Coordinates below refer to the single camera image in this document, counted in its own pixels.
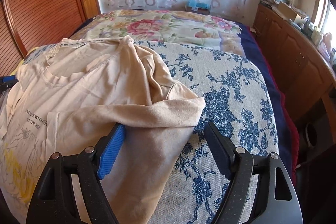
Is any beige printed t-shirt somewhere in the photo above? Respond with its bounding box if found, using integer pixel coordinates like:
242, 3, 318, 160
1, 36, 206, 223

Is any yellow plush toy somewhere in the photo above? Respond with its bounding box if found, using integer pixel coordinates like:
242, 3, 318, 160
10, 59, 25, 76

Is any navy blue blanket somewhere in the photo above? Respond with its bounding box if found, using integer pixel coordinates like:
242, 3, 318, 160
238, 23, 299, 185

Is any wooden slatted wardrobe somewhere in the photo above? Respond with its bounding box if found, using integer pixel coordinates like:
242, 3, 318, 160
0, 0, 102, 77

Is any wooden sideboard cabinet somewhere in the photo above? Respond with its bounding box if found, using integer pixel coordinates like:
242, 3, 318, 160
253, 2, 336, 151

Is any pink floral quilt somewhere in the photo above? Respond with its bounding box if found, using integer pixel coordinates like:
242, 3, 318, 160
71, 10, 245, 56

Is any cardboard box on sideboard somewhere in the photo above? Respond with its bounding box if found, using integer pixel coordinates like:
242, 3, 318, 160
277, 2, 302, 23

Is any teal box by curtain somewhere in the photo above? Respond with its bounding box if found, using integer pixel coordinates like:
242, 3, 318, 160
185, 0, 211, 15

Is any window with wooden frame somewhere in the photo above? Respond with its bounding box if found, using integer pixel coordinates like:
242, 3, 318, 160
311, 0, 335, 34

